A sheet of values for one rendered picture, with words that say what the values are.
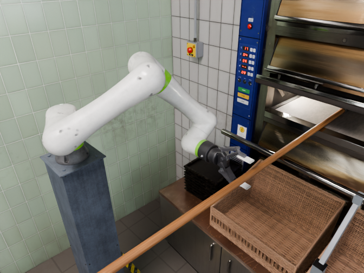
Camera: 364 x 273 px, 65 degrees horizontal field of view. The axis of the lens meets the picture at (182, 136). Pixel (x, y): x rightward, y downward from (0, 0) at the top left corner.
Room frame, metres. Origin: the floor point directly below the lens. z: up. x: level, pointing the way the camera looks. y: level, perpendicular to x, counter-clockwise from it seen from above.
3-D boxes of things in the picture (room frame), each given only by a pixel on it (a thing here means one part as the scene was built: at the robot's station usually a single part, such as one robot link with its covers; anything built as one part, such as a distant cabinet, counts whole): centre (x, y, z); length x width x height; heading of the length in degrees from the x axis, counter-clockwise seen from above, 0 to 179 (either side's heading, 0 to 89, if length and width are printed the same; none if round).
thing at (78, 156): (1.14, 0.55, 1.23); 0.26 x 0.15 x 0.06; 44
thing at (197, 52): (2.04, -0.10, 1.46); 0.10 x 0.07 x 0.10; 40
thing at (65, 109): (1.09, 0.50, 1.36); 0.16 x 0.13 x 0.19; 16
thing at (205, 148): (1.13, -0.13, 1.19); 0.12 x 0.06 x 0.09; 131
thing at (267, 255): (1.20, -0.52, 0.72); 0.56 x 0.49 x 0.28; 41
